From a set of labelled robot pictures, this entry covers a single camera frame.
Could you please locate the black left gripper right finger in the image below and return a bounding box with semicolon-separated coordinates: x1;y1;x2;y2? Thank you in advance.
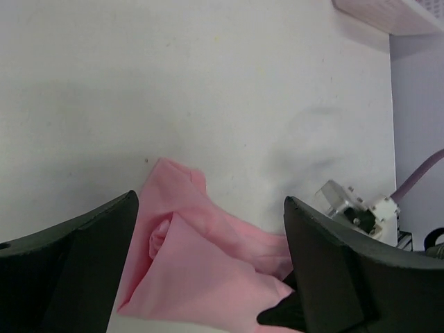
284;197;443;332

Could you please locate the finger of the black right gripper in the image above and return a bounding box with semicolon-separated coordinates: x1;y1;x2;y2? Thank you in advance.
257;271;307;330

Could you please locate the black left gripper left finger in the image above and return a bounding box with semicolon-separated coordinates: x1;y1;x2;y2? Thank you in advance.
1;191;139;333

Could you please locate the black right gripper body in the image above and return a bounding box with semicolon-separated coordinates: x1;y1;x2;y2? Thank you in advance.
424;228;444;259

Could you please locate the light pink t-shirt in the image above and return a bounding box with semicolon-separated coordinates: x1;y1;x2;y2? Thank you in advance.
117;158;292;332

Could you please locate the white plastic basket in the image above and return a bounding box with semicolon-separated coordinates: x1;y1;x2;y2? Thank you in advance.
333;0;443;36

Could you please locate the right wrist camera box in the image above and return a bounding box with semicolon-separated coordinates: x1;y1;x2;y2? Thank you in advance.
314;180;400;247

